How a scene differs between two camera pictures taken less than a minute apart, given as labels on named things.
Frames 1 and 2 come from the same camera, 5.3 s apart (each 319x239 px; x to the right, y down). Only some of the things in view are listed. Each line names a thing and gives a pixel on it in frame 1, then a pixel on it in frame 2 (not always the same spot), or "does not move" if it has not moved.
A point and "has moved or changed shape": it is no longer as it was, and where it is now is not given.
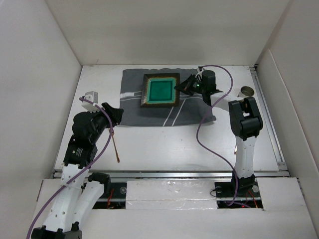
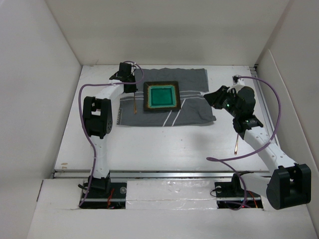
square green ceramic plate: [158, 90] has moved or changed shape
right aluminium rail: [265, 109] does not move
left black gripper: [115, 113] -> [133, 89]
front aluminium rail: [180, 174] does not move
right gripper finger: [187, 87] -> [217, 99]
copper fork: [116, 150] -> [134, 105]
